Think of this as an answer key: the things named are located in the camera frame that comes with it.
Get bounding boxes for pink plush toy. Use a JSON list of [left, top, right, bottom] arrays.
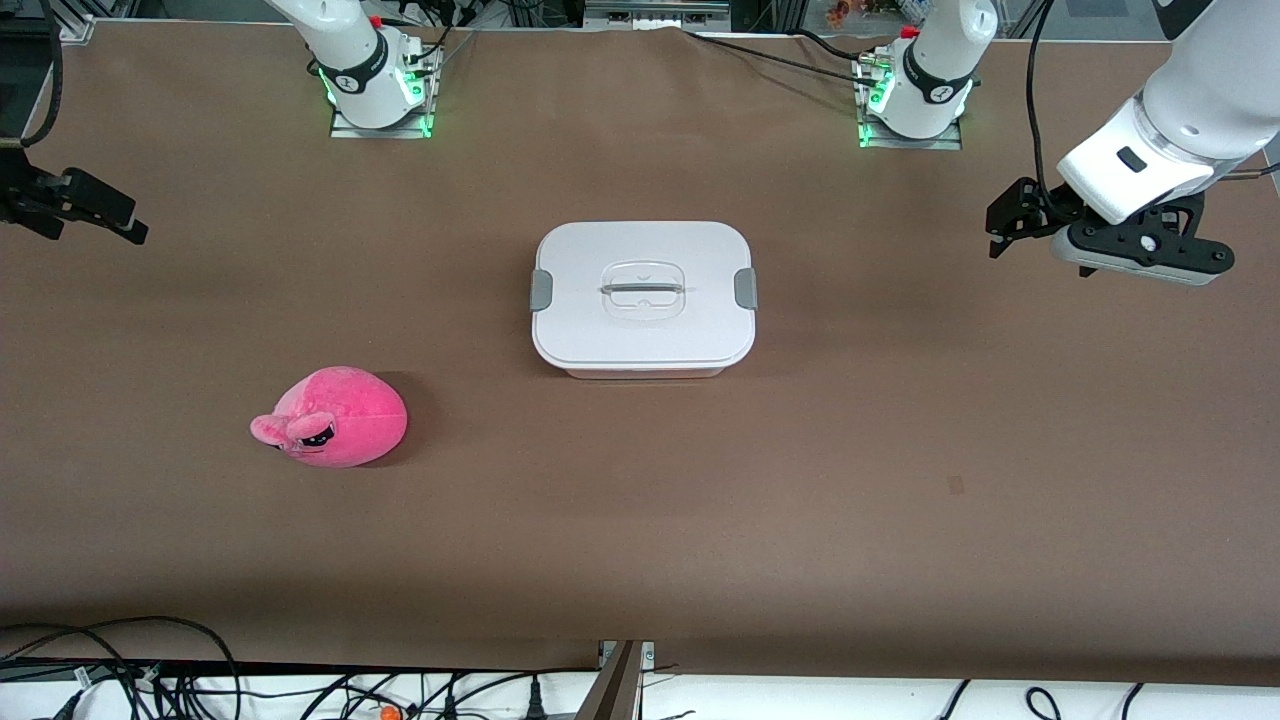
[[249, 366, 409, 469]]

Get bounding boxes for white box lid grey clips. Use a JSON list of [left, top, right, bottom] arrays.
[[530, 221, 758, 369]]

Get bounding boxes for colourful background toy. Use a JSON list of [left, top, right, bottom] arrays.
[[825, 0, 903, 27]]

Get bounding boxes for translucent plastic storage box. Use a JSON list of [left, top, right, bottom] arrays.
[[545, 355, 746, 381]]

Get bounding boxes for brown table mat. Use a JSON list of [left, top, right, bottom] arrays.
[[0, 20, 1280, 683]]

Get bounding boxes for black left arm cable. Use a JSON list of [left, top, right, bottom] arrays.
[[1025, 0, 1063, 201]]

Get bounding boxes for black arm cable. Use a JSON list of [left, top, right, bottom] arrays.
[[1025, 0, 1063, 201], [18, 0, 65, 149]]

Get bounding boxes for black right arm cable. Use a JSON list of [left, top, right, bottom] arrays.
[[18, 0, 65, 149]]

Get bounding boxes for short black table cable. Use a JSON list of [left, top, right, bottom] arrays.
[[788, 28, 886, 63]]

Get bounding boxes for long black table cable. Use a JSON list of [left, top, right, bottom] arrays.
[[684, 30, 881, 89]]

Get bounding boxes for aluminium frame profile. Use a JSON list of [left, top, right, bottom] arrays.
[[584, 0, 733, 31]]

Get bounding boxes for large looping black cable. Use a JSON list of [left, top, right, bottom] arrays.
[[0, 616, 243, 720]]

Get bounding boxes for metal table frame bracket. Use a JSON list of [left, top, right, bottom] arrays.
[[577, 640, 656, 720]]

